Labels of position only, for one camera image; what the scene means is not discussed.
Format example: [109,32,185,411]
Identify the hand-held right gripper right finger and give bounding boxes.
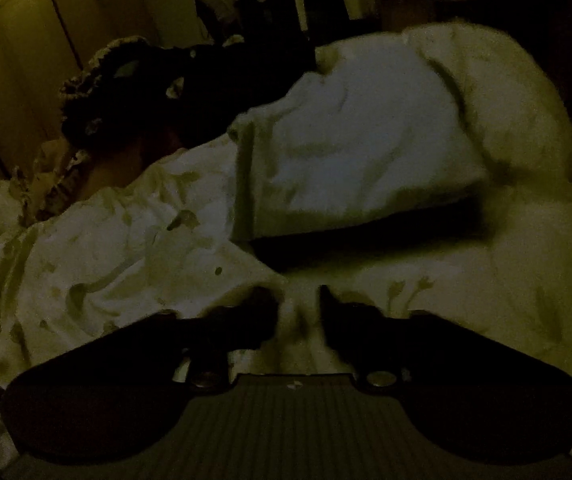
[317,284,469,391]

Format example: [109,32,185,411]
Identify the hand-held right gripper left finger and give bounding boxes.
[128,285,281,392]

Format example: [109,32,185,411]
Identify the pile of black clothes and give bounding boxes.
[163,42,319,148]

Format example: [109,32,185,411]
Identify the brown cloth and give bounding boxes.
[83,127,187,196]

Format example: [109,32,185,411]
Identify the white leaf print blanket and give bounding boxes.
[0,22,572,461]

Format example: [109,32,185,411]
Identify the tan ruffled cloth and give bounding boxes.
[8,142,94,228]

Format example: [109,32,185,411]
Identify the patterned ruffled cloth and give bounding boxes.
[57,35,194,143]

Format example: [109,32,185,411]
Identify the padded headboard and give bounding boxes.
[0,0,187,181]

